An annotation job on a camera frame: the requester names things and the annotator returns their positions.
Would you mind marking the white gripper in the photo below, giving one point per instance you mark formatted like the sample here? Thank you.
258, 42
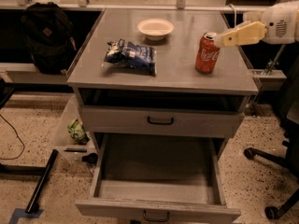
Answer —
277, 23

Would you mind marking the red coke can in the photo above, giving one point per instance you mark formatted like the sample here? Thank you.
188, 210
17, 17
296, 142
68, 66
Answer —
207, 54

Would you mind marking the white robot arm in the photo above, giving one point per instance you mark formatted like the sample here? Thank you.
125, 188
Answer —
297, 19

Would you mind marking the grey drawer cabinet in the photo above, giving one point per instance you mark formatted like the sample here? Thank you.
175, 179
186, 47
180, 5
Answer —
177, 85

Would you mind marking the closed grey upper drawer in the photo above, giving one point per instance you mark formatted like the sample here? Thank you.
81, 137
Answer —
160, 121

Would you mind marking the open grey drawer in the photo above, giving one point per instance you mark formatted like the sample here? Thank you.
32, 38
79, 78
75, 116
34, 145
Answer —
158, 179

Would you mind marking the white bowl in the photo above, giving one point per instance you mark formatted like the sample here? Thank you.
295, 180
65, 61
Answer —
155, 29

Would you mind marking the blue chip bag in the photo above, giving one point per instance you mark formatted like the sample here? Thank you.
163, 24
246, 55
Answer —
130, 55

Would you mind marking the green snack bag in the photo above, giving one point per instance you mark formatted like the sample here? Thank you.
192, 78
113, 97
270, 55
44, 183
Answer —
77, 132

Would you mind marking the black backpack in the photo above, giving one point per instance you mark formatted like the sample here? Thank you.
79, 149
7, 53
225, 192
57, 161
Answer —
49, 37

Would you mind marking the clear plastic bin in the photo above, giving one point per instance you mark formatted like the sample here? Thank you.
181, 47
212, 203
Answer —
63, 143

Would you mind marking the black metal floor bar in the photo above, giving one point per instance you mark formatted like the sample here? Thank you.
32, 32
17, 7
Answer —
33, 206

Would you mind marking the blue floor tape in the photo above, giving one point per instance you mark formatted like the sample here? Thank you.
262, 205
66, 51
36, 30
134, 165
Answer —
20, 213

